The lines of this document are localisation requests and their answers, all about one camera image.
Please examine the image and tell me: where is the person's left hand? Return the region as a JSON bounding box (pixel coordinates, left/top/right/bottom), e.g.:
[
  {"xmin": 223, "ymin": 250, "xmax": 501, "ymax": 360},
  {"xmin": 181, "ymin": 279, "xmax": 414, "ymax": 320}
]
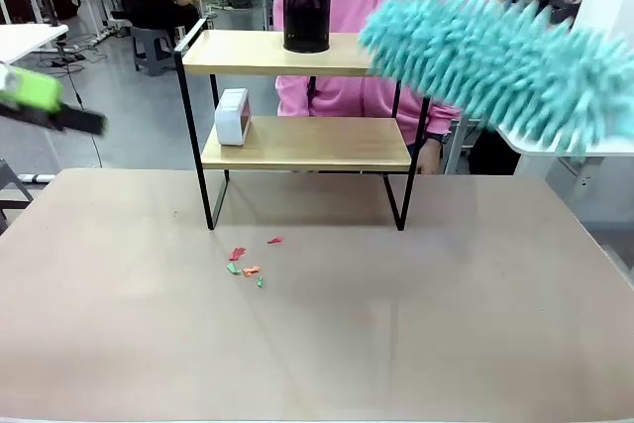
[{"xmin": 414, "ymin": 141, "xmax": 443, "ymax": 175}]

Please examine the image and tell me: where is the black mesh pen holder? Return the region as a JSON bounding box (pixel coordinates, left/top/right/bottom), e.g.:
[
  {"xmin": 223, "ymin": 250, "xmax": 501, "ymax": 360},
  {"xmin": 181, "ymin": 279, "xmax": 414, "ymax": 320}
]
[{"xmin": 281, "ymin": 0, "xmax": 333, "ymax": 54}]

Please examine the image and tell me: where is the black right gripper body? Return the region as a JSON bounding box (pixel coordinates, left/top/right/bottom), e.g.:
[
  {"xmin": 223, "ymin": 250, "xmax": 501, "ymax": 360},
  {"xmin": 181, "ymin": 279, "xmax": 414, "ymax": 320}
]
[{"xmin": 546, "ymin": 0, "xmax": 580, "ymax": 27}]

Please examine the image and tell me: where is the white digital clock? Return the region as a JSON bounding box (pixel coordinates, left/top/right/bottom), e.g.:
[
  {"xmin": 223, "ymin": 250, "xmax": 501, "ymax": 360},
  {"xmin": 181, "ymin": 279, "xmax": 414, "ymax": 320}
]
[{"xmin": 214, "ymin": 87, "xmax": 253, "ymax": 148}]

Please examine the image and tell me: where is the white desk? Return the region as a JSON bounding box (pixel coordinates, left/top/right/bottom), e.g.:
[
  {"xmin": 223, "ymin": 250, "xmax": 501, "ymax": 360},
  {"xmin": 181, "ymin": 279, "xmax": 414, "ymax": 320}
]
[
  {"xmin": 0, "ymin": 23, "xmax": 70, "ymax": 66},
  {"xmin": 493, "ymin": 121, "xmax": 634, "ymax": 209}
]

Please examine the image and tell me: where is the turquoise microfibre duster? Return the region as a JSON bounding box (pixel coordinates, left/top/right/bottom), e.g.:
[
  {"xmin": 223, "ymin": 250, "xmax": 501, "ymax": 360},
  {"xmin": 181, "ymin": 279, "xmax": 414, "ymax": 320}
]
[{"xmin": 357, "ymin": 0, "xmax": 634, "ymax": 157}]

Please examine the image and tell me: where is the two-tier wooden black-framed shelf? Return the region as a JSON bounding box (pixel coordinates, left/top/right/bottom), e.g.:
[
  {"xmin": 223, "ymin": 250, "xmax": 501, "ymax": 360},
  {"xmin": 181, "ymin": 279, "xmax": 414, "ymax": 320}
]
[{"xmin": 172, "ymin": 17, "xmax": 431, "ymax": 232}]

